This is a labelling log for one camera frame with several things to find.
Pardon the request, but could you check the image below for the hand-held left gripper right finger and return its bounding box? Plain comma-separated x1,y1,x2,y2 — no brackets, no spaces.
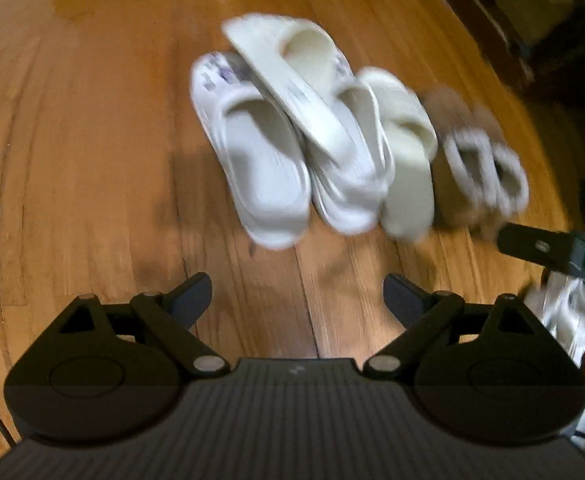
362,273,539,377

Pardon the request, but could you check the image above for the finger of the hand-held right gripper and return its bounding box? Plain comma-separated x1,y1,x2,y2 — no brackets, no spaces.
497,224,578,273

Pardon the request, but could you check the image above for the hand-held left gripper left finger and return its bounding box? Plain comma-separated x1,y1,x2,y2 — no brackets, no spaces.
57,271,232,377

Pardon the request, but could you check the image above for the white strap sneaker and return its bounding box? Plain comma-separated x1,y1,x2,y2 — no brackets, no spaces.
525,277,585,367

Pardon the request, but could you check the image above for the tan fleece-lined slipper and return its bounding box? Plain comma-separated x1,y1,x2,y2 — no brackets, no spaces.
472,105,530,221
429,87,495,231

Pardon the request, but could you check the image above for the white clog with charms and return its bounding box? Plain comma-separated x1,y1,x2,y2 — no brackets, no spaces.
307,55,390,235
190,50,313,251

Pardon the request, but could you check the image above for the white slide sandal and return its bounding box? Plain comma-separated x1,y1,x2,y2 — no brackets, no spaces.
357,67,439,241
222,15,355,166

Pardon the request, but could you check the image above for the dark wooden furniture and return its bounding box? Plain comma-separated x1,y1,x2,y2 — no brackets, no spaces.
442,0,585,106

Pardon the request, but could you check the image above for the cardboard box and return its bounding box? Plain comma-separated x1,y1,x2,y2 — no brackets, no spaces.
495,0,575,45

